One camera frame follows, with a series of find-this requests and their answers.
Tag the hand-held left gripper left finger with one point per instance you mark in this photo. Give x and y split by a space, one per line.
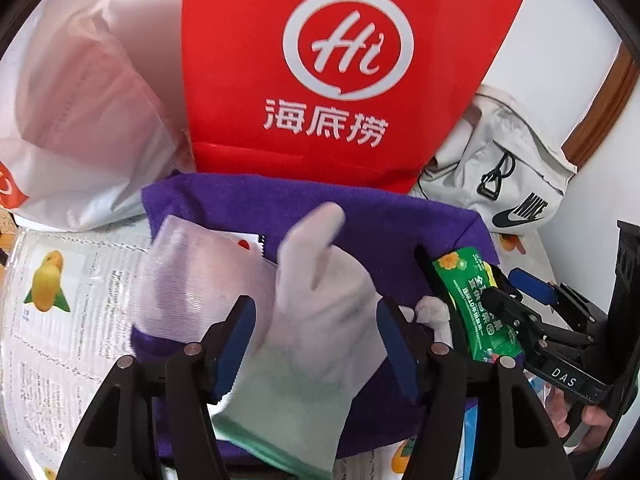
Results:
240 355

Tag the green flower-print sachet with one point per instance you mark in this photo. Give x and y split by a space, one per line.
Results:
470 300

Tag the brown wooden door frame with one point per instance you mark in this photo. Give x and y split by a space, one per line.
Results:
605 105

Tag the fruit-print bed sheet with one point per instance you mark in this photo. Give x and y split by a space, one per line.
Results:
75 360

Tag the clear plastic wrapper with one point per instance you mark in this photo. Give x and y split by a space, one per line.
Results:
190 275

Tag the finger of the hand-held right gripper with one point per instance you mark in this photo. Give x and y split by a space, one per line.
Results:
507 310
530 282

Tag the red paper bag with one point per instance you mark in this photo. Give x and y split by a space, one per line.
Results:
240 110

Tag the purple cloth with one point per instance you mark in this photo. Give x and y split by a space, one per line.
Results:
375 230

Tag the white plastic bag orange label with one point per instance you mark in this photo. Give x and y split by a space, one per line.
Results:
85 135

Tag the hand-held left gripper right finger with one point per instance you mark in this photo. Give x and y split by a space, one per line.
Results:
395 350

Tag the light blue box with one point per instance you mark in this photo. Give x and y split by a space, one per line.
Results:
471 430

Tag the light grey sports bag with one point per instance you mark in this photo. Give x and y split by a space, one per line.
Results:
475 150

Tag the orange-print white sachet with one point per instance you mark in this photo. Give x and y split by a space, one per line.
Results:
247 246

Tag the white knit glove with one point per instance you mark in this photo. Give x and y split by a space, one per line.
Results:
320 340

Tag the person's right hand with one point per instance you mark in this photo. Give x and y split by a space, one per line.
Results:
575 410

